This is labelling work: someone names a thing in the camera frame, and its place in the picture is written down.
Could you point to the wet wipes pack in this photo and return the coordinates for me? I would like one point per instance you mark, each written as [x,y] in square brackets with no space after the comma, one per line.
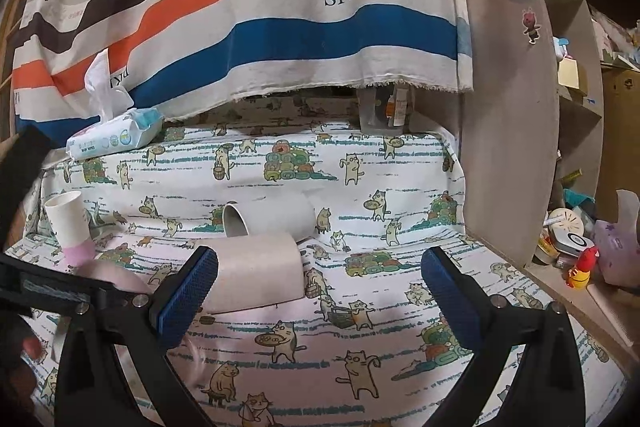
[112,129]

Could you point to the beige paper cup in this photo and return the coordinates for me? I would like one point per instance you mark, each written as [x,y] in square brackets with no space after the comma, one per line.
[257,274]

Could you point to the yellow sticky notes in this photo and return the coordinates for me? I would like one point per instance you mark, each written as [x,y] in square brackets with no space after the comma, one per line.
[570,74]

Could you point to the white paper cup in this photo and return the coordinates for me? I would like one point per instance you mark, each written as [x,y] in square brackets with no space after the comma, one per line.
[66,222]

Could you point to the pink plastic bag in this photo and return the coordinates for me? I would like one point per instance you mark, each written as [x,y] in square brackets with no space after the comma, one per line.
[619,242]

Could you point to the wooden shelf unit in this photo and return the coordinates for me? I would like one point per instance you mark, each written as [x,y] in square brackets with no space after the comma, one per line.
[505,122]

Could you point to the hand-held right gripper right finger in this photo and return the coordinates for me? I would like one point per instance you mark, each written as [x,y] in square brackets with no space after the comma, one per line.
[451,307]

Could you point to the white oval device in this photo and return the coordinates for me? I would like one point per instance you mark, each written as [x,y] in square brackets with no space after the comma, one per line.
[575,243]

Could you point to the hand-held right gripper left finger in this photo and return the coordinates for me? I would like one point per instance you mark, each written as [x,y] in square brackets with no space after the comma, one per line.
[186,304]

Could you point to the round white disc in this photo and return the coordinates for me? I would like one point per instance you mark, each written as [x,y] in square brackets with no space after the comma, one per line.
[566,223]

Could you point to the pink bear sticker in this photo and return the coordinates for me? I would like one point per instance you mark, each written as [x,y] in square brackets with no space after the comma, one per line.
[530,25]

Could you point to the cardboard box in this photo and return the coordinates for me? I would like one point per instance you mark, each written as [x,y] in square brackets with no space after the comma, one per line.
[621,112]

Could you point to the person's left hand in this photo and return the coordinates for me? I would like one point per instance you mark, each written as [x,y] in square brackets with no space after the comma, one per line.
[31,348]

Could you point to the red yellow toy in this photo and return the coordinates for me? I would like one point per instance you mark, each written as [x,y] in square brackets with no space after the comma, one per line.
[582,268]

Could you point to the striped cloth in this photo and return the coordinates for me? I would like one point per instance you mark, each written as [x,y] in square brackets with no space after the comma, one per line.
[250,7]

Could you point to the white bottle orange label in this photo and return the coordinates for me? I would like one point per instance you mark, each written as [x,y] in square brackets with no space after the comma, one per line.
[398,108]

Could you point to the cat printed cloth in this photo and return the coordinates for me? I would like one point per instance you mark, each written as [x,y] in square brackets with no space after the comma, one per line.
[320,217]

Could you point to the pink paper cup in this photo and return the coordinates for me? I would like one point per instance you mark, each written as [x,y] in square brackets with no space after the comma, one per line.
[107,279]

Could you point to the grey paper cup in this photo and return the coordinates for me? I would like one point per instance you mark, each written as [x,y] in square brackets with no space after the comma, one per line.
[272,217]

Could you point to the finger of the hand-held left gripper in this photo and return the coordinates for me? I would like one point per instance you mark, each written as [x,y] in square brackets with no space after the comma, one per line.
[47,282]
[30,167]

